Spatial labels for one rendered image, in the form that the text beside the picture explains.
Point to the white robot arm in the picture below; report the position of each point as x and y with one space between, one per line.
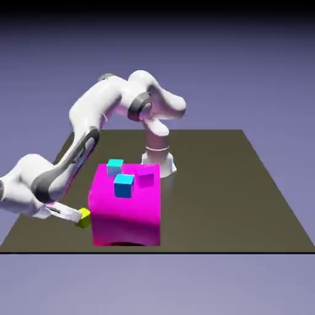
103 98

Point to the small magenta cube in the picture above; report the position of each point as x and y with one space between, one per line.
146 179

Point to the small light blue cube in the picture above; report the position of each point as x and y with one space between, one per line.
114 166

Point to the small yellow cube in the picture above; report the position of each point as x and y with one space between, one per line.
85 219

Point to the large magenta box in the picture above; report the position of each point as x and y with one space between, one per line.
128 216

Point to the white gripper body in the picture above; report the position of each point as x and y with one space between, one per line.
66 212

